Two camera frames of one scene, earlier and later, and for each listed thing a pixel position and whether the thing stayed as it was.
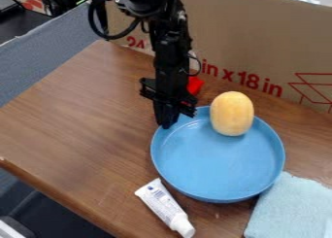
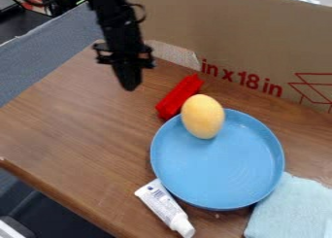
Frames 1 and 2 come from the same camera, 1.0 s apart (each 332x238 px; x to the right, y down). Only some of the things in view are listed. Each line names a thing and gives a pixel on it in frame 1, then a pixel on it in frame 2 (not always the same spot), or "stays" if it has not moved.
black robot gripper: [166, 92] to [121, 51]
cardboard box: [256, 41] stays
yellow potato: [232, 114] to [202, 116]
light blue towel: [293, 210] stays
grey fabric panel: [36, 54] stays
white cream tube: [165, 203] stays
